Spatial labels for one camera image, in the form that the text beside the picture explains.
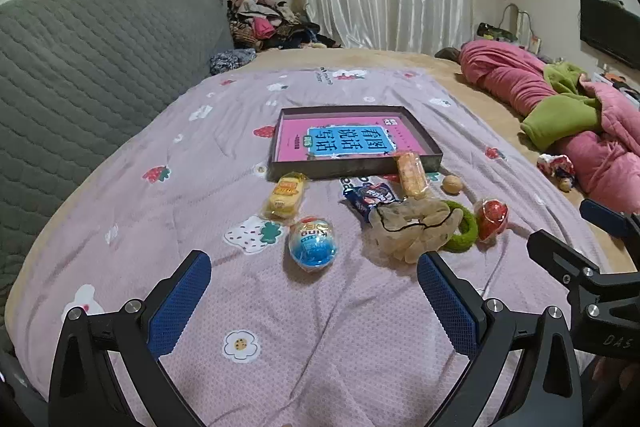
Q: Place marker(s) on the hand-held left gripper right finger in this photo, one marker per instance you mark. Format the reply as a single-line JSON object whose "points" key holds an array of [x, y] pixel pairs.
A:
{"points": [[447, 302]]}

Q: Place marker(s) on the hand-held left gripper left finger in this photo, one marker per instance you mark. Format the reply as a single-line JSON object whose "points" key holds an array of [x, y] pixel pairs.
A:
{"points": [[180, 302]]}

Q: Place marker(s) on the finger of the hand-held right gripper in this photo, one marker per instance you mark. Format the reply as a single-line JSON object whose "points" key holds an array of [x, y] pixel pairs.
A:
{"points": [[605, 214], [555, 252]]}

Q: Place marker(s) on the red egg toy packet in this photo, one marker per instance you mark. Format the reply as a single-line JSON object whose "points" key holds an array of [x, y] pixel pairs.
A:
{"points": [[491, 219]]}

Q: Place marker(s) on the walnut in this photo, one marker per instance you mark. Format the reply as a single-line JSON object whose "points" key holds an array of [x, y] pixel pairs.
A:
{"points": [[451, 185]]}

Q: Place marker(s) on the blue cookie packet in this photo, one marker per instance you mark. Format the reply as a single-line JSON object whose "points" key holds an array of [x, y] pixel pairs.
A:
{"points": [[367, 199]]}

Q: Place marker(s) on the orange cake packet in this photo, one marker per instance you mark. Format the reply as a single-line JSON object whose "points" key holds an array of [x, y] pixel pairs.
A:
{"points": [[412, 174]]}

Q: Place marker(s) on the blue egg toy packet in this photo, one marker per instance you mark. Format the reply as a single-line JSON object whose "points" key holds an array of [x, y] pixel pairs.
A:
{"points": [[312, 244]]}

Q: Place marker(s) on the yellow cake packet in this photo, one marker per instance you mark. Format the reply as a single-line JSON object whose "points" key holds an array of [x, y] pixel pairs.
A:
{"points": [[286, 197]]}

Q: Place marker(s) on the dark shallow cardboard box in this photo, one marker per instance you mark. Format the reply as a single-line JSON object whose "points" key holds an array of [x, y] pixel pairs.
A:
{"points": [[350, 169]]}

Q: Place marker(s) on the red and white plush toy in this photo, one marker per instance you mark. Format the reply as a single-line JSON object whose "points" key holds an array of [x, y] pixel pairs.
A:
{"points": [[555, 167]]}

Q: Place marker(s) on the purple strawberry print blanket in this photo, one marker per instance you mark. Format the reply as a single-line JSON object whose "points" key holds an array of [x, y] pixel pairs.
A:
{"points": [[210, 207]]}

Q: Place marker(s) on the green fleece blanket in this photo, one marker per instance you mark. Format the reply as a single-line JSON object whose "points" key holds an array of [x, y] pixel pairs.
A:
{"points": [[560, 119]]}

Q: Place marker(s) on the pink quilt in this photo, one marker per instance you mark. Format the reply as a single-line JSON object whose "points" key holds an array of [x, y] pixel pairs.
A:
{"points": [[500, 72]]}

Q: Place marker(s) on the white curved lamp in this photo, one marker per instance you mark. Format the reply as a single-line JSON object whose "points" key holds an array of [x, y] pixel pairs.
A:
{"points": [[522, 24]]}

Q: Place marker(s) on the dark bag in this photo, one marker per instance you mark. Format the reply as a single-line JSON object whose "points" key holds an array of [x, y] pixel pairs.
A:
{"points": [[492, 32]]}

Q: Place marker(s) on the dark brown cloth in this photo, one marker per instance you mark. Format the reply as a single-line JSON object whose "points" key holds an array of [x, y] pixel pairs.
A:
{"points": [[447, 54]]}

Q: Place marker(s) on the blue patterned cloth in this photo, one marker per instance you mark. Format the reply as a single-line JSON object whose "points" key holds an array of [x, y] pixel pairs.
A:
{"points": [[230, 61]]}

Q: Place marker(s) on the grey quilted headboard cover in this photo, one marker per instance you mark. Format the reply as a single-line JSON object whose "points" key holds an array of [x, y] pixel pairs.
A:
{"points": [[90, 72]]}

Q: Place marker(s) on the beige bed sheet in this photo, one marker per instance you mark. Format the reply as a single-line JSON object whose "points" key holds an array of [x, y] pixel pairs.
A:
{"points": [[400, 59]]}

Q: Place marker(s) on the pile of clothes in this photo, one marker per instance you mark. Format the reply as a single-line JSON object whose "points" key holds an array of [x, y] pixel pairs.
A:
{"points": [[265, 27]]}

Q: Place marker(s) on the black wall television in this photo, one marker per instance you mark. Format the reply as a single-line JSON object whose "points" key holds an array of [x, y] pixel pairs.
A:
{"points": [[607, 32]]}

